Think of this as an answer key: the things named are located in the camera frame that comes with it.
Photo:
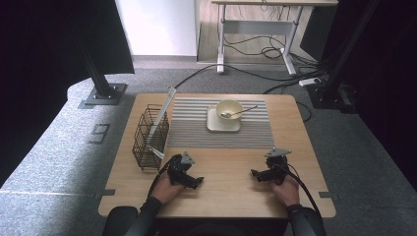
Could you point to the metal spoon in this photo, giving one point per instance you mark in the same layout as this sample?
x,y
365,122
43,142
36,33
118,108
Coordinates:
x,y
244,110

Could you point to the grey tape floor marking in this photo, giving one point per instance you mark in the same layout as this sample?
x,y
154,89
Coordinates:
x,y
102,125

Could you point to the black curtain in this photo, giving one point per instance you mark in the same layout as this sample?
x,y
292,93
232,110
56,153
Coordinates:
x,y
393,82
49,49

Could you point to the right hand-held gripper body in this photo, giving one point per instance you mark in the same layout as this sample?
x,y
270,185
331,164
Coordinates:
x,y
279,165

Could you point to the white power strip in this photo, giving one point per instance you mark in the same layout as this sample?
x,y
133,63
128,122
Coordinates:
x,y
309,82

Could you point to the white standing desk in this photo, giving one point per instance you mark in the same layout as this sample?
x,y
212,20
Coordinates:
x,y
255,28

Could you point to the person's left hand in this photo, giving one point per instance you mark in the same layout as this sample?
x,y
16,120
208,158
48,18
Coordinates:
x,y
165,191

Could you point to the person's right hand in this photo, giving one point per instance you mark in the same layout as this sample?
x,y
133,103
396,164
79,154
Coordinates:
x,y
288,193

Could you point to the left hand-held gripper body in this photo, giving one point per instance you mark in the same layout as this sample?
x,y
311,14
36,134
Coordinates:
x,y
178,167

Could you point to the grey tape strip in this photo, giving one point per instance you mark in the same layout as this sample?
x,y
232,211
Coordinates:
x,y
327,195
108,192

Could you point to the cream square plate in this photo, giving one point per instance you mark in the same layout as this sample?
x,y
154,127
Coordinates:
x,y
213,126

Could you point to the grey striped placemat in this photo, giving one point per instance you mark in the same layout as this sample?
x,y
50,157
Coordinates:
x,y
252,137

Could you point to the person's left leg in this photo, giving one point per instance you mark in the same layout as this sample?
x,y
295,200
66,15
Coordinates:
x,y
119,221

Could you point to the cream bowl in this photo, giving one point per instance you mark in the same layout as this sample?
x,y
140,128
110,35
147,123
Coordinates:
x,y
229,105

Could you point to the black metal stand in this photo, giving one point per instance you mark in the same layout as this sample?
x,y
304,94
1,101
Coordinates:
x,y
331,98
105,95

